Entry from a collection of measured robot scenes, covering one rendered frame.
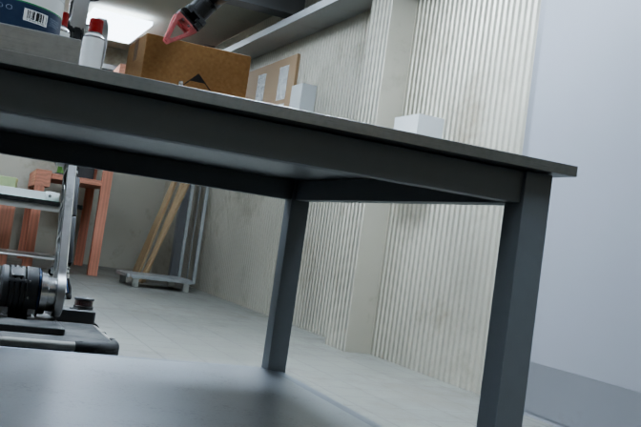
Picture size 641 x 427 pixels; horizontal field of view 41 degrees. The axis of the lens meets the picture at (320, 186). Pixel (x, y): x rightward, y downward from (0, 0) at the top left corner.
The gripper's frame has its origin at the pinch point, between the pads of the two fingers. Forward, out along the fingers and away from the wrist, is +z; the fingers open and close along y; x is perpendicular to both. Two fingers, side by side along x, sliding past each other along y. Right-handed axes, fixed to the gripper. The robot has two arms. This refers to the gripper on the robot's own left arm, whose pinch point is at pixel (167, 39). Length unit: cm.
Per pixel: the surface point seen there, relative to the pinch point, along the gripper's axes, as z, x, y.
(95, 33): 13.5, -12.7, 4.5
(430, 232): -98, 192, -208
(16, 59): 43, -18, 87
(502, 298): 9, 69, 85
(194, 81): -1.8, 14.0, -14.8
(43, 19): 32, -21, 68
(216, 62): -10.2, 14.4, -15.0
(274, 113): 20, 13, 88
